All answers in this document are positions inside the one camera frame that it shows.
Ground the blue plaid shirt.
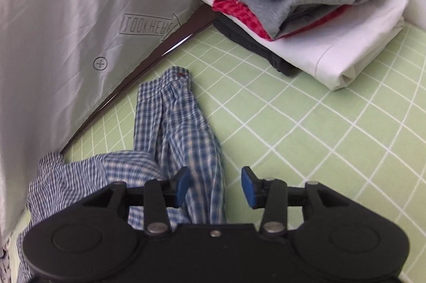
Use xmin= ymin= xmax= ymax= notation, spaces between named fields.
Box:
xmin=17 ymin=67 xmax=224 ymax=282

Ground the green grid mat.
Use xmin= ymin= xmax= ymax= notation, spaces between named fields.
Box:
xmin=8 ymin=18 xmax=426 ymax=283

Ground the folded black garment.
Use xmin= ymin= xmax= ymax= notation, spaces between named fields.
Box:
xmin=213 ymin=13 xmax=297 ymax=77

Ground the dark brown table edge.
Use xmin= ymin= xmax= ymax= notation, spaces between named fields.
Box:
xmin=61 ymin=4 xmax=216 ymax=153

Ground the white embroidered sheet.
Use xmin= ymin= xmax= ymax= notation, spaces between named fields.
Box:
xmin=1 ymin=0 xmax=200 ymax=243

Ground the folded red pink garment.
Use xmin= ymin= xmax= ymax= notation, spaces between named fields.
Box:
xmin=212 ymin=0 xmax=350 ymax=42

